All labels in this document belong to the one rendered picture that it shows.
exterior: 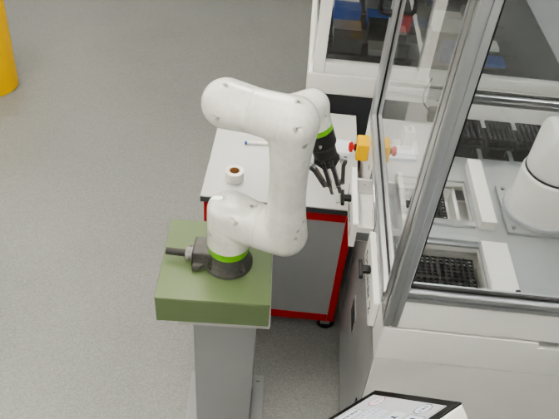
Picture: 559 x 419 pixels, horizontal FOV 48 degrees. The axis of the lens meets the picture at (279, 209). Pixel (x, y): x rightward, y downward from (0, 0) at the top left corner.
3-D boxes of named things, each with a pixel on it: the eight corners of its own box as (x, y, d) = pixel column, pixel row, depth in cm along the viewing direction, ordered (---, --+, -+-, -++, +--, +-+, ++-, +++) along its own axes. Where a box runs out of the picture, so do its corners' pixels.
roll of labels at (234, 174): (243, 172, 239) (243, 164, 236) (244, 184, 233) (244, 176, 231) (224, 173, 238) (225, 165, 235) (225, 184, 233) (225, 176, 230)
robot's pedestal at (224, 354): (181, 441, 238) (173, 318, 186) (191, 373, 260) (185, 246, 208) (260, 446, 238) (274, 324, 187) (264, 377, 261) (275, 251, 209)
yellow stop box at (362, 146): (353, 160, 236) (356, 145, 231) (353, 149, 241) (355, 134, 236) (366, 161, 236) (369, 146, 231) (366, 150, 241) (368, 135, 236)
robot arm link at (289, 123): (297, 271, 175) (314, 125, 135) (243, 254, 178) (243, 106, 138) (311, 238, 183) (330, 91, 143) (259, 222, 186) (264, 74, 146)
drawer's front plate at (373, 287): (367, 327, 182) (373, 303, 174) (364, 254, 203) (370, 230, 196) (373, 327, 182) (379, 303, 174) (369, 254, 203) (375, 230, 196)
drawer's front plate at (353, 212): (348, 247, 205) (353, 223, 198) (347, 189, 226) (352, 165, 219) (353, 248, 205) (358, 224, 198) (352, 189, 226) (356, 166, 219)
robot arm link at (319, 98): (324, 97, 178) (325, 77, 186) (282, 105, 181) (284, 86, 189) (335, 136, 187) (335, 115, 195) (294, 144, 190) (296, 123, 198)
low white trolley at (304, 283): (202, 322, 279) (200, 195, 227) (222, 226, 324) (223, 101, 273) (332, 336, 278) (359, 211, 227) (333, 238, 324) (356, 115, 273)
